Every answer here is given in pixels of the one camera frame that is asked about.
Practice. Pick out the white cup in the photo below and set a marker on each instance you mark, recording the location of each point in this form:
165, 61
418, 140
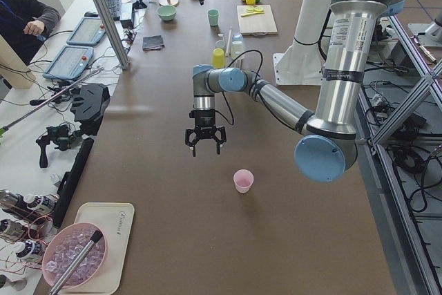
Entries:
237, 48

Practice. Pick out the green cup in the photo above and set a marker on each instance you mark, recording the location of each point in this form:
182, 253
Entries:
213, 16

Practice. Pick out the bamboo cutting board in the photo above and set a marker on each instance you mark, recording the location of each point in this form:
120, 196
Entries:
263, 24

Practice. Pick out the blue teach pendant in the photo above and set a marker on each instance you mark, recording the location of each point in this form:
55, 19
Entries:
88, 32
70, 63

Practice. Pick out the grey cup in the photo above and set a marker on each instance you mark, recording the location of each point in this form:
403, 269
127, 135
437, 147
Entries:
220, 44

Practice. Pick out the yellow cup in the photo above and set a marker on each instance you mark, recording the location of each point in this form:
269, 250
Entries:
218, 58

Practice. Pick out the white wire cup rack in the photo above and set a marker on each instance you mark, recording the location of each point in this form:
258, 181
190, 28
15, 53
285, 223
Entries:
227, 52

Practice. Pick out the cream plastic tray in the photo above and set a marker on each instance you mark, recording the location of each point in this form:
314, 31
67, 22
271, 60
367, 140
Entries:
114, 219

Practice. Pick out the grey folded cloth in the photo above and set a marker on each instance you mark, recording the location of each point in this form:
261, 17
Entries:
154, 42

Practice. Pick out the pink bowl of ice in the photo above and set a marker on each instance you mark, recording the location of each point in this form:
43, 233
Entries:
65, 247

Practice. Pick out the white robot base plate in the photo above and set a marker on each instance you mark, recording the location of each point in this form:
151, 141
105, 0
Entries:
296, 69

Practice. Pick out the green bowl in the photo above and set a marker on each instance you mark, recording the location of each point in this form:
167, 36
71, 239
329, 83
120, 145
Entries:
167, 12

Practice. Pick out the person in dark sweater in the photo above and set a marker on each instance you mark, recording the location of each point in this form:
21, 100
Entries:
26, 24

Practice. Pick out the light blue cup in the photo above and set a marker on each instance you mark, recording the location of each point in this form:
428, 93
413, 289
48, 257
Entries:
237, 37

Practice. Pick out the pink cup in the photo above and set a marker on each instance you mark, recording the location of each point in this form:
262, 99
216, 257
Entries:
243, 180

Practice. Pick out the black keyboard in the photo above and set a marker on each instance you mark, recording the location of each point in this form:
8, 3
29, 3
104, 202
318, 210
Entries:
114, 7

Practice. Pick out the yellow plastic knife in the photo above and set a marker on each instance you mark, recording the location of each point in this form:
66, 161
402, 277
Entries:
248, 14

